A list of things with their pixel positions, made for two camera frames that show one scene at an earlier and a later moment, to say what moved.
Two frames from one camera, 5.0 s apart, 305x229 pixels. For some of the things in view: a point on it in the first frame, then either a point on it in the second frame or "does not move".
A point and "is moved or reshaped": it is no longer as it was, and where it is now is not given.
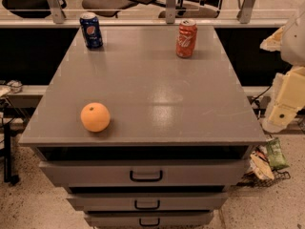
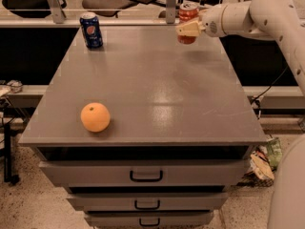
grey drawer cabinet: (178, 135) does not move
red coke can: (186, 38) is moved or reshaped
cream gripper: (294, 45) -> (212, 22)
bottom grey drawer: (149, 219) does not move
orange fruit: (95, 116) does not move
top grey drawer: (145, 173) does not move
